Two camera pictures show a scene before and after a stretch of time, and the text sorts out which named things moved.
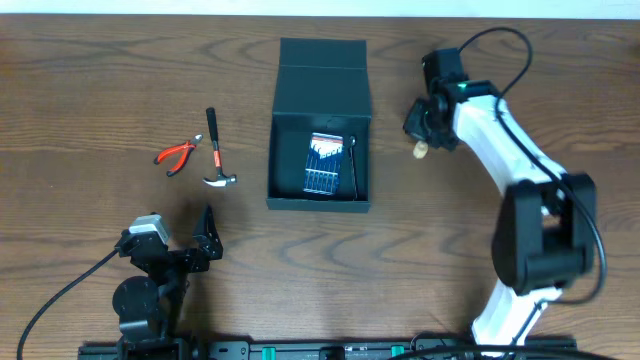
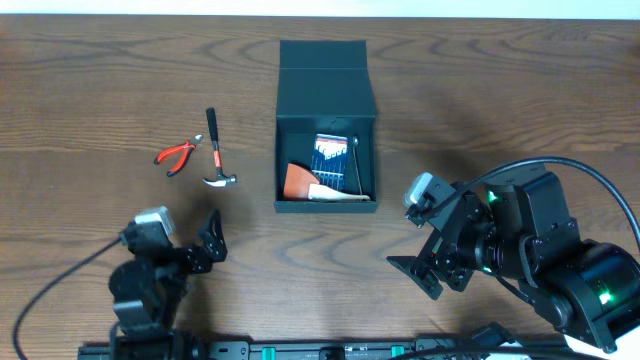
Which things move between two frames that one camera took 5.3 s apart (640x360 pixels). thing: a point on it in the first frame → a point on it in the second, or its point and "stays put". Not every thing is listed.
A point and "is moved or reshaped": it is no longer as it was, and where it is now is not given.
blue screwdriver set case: [323, 163] is moved or reshaped
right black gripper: [411, 127] → [456, 252]
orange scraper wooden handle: [420, 149] → [301, 183]
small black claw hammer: [222, 179] stays put
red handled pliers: [186, 147] stays put
